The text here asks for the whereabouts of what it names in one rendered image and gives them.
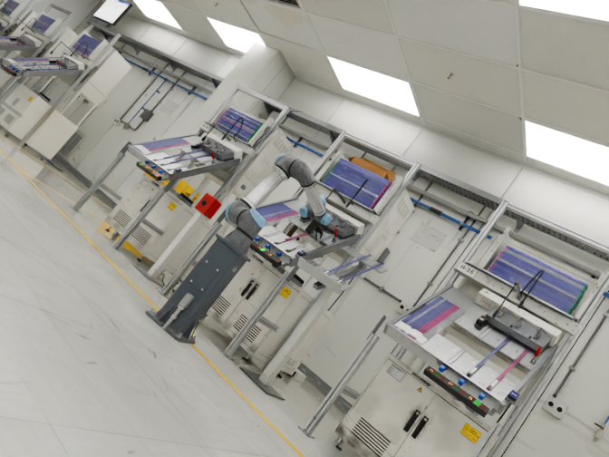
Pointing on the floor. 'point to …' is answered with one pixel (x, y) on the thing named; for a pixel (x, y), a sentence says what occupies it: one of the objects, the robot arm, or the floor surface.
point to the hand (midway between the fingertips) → (316, 240)
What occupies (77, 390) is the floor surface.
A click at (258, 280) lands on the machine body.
